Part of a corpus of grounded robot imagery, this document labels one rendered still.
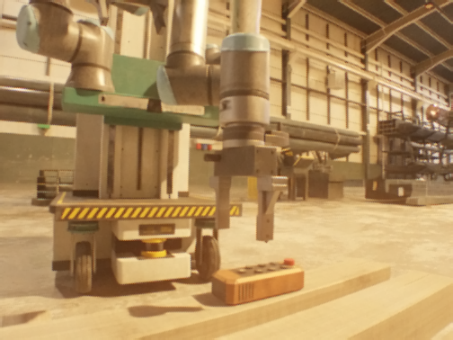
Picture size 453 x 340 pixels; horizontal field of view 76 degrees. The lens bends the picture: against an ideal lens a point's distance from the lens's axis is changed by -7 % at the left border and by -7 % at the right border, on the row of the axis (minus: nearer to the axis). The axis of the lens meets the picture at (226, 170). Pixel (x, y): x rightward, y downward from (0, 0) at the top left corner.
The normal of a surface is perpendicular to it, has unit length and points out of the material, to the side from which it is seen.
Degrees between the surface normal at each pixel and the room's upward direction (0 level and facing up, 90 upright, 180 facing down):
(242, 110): 90
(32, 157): 90
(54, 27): 99
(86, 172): 90
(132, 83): 90
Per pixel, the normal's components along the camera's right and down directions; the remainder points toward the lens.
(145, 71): 0.45, -0.02
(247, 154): -0.85, -0.04
